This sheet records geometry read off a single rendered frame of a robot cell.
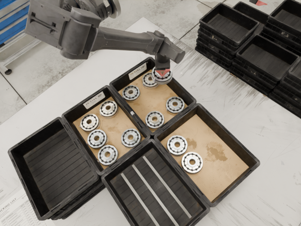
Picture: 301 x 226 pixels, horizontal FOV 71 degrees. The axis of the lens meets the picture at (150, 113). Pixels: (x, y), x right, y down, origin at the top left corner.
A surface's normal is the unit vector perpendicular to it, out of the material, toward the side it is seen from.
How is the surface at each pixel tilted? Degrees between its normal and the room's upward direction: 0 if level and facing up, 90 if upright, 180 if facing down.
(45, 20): 55
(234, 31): 0
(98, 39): 93
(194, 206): 0
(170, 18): 0
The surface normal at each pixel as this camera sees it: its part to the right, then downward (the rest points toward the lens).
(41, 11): -0.07, 0.48
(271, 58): -0.07, -0.43
